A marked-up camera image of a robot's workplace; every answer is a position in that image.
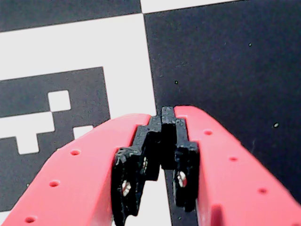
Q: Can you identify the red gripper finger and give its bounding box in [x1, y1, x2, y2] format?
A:
[161, 105, 301, 226]
[0, 113, 163, 226]

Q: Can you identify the black white checkerboard marker mat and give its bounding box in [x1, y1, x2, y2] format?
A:
[0, 0, 301, 226]

